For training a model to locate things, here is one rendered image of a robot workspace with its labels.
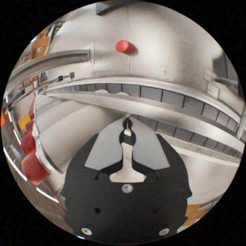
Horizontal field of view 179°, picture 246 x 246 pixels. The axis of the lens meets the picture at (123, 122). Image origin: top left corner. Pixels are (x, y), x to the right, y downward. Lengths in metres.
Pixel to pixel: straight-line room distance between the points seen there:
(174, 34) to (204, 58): 0.08
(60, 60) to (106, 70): 0.15
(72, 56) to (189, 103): 0.31
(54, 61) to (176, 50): 0.29
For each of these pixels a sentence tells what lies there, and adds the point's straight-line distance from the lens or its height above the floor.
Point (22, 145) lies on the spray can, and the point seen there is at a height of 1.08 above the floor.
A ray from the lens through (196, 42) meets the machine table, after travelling 0.23.
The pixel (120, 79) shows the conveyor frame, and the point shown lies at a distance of 0.18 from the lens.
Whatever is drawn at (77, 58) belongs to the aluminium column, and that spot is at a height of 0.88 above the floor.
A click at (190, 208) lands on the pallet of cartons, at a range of 3.40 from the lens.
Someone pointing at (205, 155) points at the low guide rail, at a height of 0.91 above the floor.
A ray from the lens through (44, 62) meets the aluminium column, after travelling 0.28.
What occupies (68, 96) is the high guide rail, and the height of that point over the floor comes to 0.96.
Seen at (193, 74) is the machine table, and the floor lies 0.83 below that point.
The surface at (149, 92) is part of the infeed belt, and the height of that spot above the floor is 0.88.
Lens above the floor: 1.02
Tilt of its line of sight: 45 degrees down
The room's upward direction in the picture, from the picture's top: 132 degrees counter-clockwise
